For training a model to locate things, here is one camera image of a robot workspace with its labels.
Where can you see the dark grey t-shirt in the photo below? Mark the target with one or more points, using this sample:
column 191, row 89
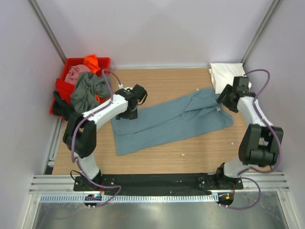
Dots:
column 87, row 87

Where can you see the black t-shirt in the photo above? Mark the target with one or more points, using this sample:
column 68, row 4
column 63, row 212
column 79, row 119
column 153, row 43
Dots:
column 61, row 108

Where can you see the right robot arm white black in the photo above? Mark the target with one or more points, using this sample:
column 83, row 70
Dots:
column 261, row 143

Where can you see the pink t-shirt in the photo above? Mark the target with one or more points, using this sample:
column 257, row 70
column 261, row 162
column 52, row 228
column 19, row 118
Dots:
column 74, row 72

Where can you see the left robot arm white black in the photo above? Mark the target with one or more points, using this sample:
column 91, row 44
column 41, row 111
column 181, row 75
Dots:
column 80, row 135

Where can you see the folded white t-shirt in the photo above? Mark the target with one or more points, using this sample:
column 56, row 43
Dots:
column 223, row 73

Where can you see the red plastic bin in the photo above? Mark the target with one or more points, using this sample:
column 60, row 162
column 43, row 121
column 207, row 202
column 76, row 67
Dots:
column 104, row 63

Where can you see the red t-shirt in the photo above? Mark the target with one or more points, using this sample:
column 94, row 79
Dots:
column 65, row 90

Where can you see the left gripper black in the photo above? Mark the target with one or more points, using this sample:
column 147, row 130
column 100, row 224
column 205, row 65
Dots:
column 132, row 115

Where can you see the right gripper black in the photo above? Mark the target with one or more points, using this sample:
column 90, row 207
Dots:
column 226, row 89

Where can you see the orange t-shirt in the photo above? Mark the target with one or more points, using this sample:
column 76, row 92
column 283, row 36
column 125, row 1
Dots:
column 91, row 62

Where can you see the grey slotted cable duct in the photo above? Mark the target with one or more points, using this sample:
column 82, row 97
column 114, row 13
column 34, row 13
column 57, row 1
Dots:
column 91, row 198

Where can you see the blue-grey t-shirt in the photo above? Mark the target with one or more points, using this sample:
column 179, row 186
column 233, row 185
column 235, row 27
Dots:
column 191, row 115

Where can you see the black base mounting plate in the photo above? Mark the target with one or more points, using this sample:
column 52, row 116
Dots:
column 189, row 184

